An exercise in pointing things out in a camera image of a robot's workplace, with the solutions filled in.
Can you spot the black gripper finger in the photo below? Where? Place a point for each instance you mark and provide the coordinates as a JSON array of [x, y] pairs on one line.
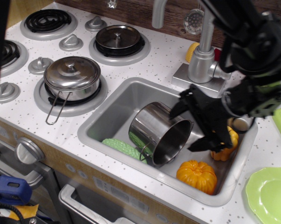
[[180, 107], [205, 144]]

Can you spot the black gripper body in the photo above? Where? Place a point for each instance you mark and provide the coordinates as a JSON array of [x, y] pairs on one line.
[[209, 115]]

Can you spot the steel pot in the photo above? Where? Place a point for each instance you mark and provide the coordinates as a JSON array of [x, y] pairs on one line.
[[158, 137]]

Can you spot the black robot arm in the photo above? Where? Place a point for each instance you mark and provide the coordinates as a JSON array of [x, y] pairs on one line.
[[253, 47]]

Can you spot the grey sink basin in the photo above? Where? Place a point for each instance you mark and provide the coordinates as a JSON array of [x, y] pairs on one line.
[[112, 119]]

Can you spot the dark steel pot lid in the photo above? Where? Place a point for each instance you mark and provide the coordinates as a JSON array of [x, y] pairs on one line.
[[118, 37]]

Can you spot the yellow toy bell pepper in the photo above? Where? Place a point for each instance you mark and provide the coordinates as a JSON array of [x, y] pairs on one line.
[[224, 154]]

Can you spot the orange toy pumpkin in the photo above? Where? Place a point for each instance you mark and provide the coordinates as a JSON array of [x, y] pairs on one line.
[[198, 175]]

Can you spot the silver toy faucet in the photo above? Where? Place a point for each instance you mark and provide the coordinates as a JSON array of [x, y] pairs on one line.
[[203, 71]]

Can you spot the yellow toy corn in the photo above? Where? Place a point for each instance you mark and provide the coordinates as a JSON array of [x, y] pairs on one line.
[[190, 51]]

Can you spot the green plastic plate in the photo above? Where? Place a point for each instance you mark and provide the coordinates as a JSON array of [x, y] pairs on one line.
[[263, 191]]

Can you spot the lidded steel saucepan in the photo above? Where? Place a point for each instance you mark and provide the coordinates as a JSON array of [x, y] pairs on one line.
[[73, 79]]

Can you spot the silver stove knob back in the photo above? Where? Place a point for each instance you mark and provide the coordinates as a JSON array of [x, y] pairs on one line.
[[95, 24]]

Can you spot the silver stove knob middle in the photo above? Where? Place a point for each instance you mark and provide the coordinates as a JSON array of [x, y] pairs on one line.
[[71, 43]]

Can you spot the silver stove knob front-left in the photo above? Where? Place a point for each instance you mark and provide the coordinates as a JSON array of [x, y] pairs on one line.
[[39, 65]]

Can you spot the silver oven knob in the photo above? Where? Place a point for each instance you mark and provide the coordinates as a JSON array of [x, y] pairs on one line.
[[27, 152]]

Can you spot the black coil burner back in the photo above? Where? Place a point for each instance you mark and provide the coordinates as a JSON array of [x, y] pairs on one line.
[[47, 20]]

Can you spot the black coil burner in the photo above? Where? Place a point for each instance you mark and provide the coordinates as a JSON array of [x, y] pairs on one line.
[[10, 53], [47, 20]]

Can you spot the silver stove knob near-left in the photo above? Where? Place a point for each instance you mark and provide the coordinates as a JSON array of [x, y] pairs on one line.
[[8, 92]]

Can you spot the black coil burner left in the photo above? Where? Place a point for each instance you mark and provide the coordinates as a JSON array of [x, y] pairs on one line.
[[10, 53]]

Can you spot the blue clamp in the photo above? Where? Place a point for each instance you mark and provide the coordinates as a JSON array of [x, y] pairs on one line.
[[14, 191]]

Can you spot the silver oven door handle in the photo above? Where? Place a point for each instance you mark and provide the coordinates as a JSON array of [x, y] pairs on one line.
[[13, 168]]

